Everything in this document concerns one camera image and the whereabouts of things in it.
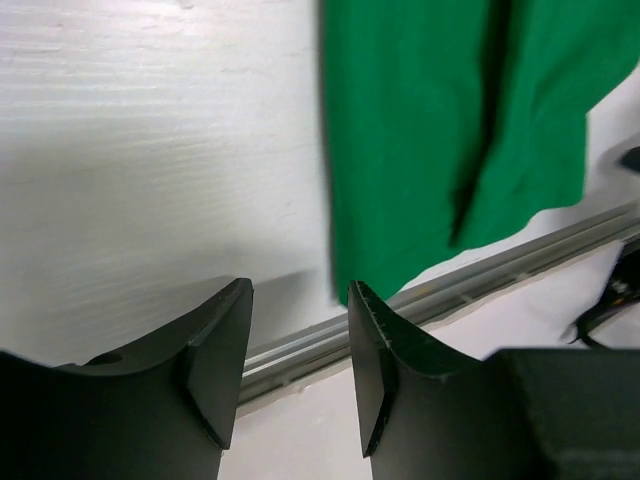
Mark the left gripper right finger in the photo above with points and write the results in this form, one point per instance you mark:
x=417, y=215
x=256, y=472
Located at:
x=382, y=344

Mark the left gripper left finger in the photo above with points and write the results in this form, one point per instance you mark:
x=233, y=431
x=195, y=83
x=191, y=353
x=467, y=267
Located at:
x=205, y=350

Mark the green t-shirt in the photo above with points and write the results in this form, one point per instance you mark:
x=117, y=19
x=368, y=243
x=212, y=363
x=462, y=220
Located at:
x=451, y=124

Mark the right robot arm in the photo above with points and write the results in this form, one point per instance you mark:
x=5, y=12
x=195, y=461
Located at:
x=621, y=291

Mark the aluminium table rail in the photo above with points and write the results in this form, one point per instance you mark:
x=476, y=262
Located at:
x=274, y=370

